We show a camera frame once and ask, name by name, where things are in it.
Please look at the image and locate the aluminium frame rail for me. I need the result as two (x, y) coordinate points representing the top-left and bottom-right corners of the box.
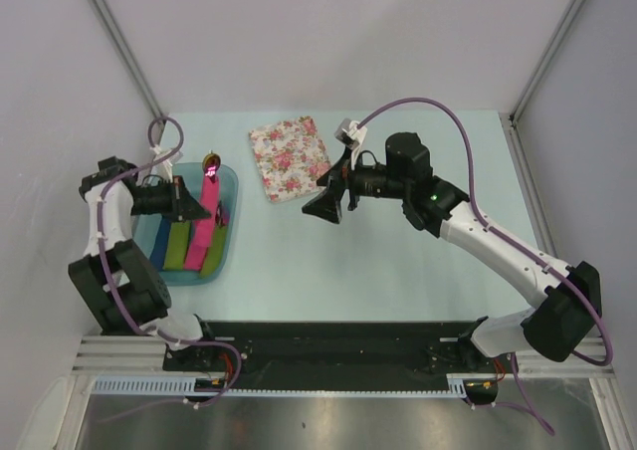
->
(72, 337), (173, 377)

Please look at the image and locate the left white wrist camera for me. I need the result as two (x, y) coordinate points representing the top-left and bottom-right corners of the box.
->
(149, 145), (183, 182)

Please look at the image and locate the teal translucent plastic bin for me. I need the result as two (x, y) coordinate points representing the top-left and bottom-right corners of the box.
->
(133, 165), (238, 288)

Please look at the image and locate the blue rolled napkin bundle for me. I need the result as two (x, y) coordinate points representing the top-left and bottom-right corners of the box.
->
(149, 218), (171, 271)

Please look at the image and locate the white slotted cable duct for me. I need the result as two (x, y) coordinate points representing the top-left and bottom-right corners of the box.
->
(92, 376), (467, 399)

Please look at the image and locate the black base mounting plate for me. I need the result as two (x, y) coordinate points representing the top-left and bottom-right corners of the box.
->
(158, 321), (511, 392)

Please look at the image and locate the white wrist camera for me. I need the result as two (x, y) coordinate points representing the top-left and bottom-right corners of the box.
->
(149, 145), (183, 182)
(334, 118), (367, 160)

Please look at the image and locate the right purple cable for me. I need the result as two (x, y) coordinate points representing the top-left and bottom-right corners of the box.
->
(357, 97), (614, 436)

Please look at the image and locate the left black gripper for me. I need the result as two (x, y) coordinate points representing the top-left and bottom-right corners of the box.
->
(129, 175), (210, 223)

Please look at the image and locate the green rolled napkin bundle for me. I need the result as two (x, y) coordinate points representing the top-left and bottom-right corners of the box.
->
(163, 221), (191, 271)

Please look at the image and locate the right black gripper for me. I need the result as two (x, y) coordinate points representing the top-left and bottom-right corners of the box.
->
(303, 145), (409, 224)

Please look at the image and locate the iridescent rainbow spoon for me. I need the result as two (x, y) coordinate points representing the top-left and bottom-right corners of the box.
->
(202, 152), (221, 182)

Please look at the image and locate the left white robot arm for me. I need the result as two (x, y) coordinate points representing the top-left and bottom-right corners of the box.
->
(68, 156), (220, 370)

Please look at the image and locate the magenta paper napkin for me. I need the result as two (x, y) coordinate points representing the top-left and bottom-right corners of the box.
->
(184, 174), (220, 271)

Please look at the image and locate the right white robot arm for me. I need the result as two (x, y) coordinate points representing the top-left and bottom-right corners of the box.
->
(302, 132), (601, 371)

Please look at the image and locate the purple cable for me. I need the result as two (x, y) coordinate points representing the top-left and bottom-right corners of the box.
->
(94, 116), (244, 424)
(357, 97), (614, 436)

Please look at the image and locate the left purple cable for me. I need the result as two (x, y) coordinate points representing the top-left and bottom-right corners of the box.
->
(94, 116), (244, 424)

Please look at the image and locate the floral rectangular tray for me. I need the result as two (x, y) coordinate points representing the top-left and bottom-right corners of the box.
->
(248, 115), (331, 203)

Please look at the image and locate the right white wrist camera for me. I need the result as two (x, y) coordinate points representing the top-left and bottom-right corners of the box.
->
(334, 118), (367, 160)

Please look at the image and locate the olive green napkin bundle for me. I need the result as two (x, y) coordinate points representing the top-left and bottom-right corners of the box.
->
(199, 225), (229, 279)

